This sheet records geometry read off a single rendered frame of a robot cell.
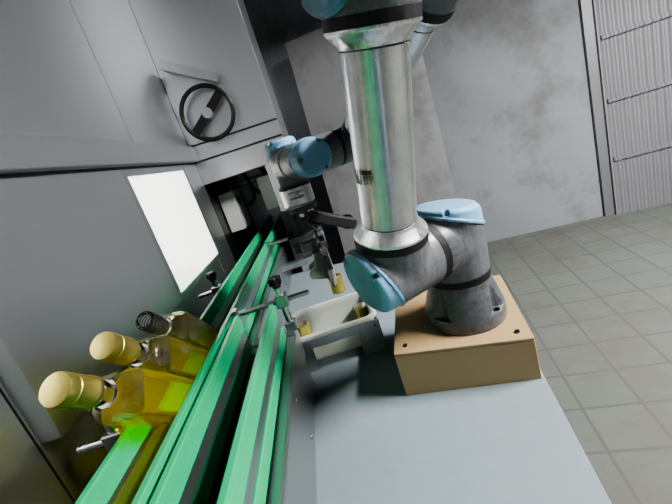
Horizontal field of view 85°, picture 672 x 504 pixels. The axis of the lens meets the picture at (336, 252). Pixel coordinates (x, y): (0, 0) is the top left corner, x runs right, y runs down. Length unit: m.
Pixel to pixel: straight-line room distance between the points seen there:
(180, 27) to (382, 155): 1.32
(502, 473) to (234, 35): 1.56
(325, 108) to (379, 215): 2.66
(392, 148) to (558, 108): 3.14
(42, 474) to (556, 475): 0.66
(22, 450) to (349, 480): 0.43
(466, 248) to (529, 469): 0.32
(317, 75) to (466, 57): 1.19
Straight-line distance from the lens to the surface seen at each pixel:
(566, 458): 0.63
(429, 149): 3.01
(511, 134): 3.50
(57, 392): 0.46
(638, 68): 3.74
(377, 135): 0.48
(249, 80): 1.62
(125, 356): 0.53
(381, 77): 0.47
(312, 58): 3.26
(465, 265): 0.66
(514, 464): 0.63
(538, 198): 3.63
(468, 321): 0.70
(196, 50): 1.68
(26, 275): 0.66
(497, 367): 0.72
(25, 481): 0.65
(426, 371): 0.72
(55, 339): 0.66
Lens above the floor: 1.22
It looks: 15 degrees down
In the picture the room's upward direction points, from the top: 18 degrees counter-clockwise
